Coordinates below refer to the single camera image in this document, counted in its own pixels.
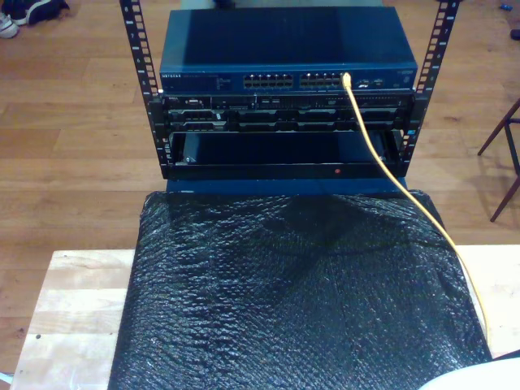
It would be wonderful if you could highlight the yellow network cable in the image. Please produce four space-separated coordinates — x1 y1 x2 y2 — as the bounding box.
340 71 492 345

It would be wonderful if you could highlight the blue base board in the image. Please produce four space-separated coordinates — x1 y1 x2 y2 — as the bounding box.
166 177 409 196

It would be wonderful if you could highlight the black rack server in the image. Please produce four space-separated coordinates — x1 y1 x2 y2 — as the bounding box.
162 93 415 133

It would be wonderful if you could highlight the black bubble wrap mat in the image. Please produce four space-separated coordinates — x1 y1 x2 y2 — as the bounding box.
107 189 495 390

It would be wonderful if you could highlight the white sneaker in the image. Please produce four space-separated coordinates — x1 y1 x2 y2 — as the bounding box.
0 11 20 40

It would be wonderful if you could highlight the black rack frame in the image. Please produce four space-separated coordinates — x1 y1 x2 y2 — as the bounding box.
119 0 463 180

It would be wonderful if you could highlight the blue network switch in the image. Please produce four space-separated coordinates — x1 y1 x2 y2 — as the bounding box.
158 6 419 95

